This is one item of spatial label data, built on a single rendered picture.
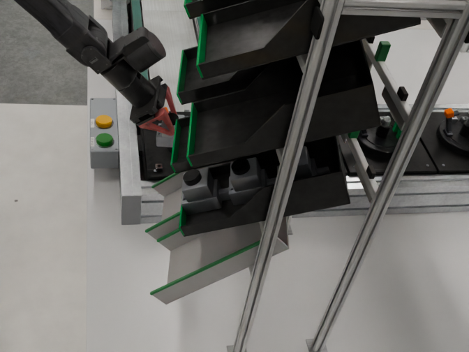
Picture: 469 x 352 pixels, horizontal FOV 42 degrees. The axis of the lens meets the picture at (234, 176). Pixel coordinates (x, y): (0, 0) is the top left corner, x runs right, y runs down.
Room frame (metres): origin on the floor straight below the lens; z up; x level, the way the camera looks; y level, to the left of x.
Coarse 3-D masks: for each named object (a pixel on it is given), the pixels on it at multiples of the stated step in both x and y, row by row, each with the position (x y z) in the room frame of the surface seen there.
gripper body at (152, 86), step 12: (132, 84) 0.96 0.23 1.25; (144, 84) 0.97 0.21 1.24; (156, 84) 1.01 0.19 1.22; (132, 96) 0.95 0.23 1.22; (144, 96) 0.96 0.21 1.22; (156, 96) 0.97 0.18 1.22; (132, 108) 0.97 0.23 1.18; (144, 108) 0.95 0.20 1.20; (156, 108) 0.94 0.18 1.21; (132, 120) 0.93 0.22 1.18
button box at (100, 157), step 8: (96, 104) 1.22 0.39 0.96; (104, 104) 1.23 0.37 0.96; (112, 104) 1.23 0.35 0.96; (96, 112) 1.19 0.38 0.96; (104, 112) 1.20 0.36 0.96; (112, 112) 1.20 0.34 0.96; (112, 120) 1.17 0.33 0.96; (96, 128) 1.13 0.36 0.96; (104, 128) 1.13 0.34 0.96; (112, 128) 1.14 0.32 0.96; (112, 136) 1.11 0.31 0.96; (96, 144) 1.07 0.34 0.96; (112, 144) 1.08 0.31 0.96; (96, 152) 1.05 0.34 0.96; (104, 152) 1.05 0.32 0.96; (112, 152) 1.06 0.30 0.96; (96, 160) 1.05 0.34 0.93; (104, 160) 1.05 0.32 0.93; (112, 160) 1.06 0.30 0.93
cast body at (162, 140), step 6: (168, 114) 1.00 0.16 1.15; (174, 114) 1.01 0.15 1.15; (174, 120) 0.99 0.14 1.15; (162, 126) 0.97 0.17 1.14; (174, 126) 0.98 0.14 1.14; (156, 138) 0.97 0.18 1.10; (162, 138) 0.97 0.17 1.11; (168, 138) 0.98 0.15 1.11; (156, 144) 0.98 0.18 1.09; (162, 144) 0.98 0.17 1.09; (168, 144) 0.98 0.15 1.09
